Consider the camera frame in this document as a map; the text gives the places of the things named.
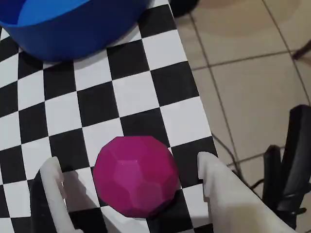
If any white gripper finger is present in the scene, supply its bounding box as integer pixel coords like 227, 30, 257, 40
40, 156, 85, 233
197, 151, 302, 233

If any pink faceted ball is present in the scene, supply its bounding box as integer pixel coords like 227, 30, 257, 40
93, 135, 180, 219

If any blue round box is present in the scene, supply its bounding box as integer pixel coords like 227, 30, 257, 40
0, 0, 156, 63

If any black white checkered mat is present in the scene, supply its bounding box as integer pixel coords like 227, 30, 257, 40
0, 0, 219, 233

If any brown chair leg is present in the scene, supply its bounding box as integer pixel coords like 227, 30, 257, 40
292, 39, 311, 61

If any thin black floor cable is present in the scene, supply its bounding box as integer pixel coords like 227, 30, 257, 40
213, 135, 266, 190

